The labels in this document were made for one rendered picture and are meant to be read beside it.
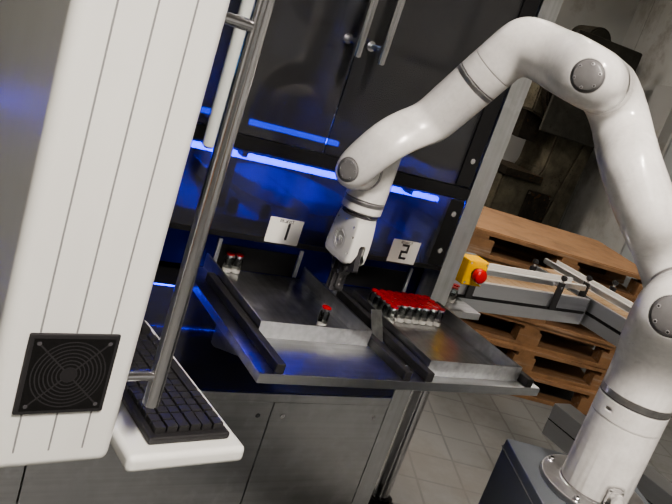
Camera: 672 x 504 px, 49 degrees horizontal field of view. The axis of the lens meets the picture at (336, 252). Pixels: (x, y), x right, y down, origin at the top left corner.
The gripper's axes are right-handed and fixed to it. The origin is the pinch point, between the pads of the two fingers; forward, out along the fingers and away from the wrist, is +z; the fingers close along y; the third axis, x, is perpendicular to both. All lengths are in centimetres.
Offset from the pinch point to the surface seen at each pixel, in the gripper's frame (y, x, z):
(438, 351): 7.8, 27.3, 10.7
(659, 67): -423, 591, -119
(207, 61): 34, -52, -39
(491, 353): 9.7, 41.5, 9.2
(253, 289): -16.1, -9.2, 11.1
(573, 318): -28, 113, 13
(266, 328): 7.2, -16.6, 8.9
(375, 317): 2.2, 11.5, 6.5
